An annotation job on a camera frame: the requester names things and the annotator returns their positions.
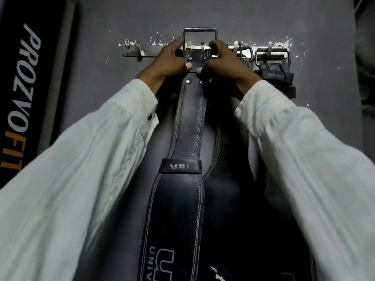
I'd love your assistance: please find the person's right hand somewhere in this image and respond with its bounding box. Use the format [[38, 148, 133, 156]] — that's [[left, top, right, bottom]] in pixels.
[[195, 39, 263, 99]]

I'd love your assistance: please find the person's left hand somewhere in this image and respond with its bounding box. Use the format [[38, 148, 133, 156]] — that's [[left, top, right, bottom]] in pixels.
[[136, 36, 193, 98]]

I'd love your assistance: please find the metal wall hooks rail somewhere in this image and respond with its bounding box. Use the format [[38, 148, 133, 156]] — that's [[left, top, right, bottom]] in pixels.
[[121, 41, 292, 62]]

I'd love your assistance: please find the worn black red-logo belt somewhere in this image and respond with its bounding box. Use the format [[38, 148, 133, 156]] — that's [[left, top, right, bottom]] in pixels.
[[202, 41, 282, 281]]

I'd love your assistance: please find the person's right forearm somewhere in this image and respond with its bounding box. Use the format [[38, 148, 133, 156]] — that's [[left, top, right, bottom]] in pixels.
[[234, 80, 375, 281]]

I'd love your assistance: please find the person's left forearm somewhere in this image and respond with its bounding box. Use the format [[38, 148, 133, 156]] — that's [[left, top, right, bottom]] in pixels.
[[0, 78, 160, 281]]

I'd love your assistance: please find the black lettered machine post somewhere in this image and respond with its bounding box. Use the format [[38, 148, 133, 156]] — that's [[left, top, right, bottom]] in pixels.
[[0, 0, 80, 189]]

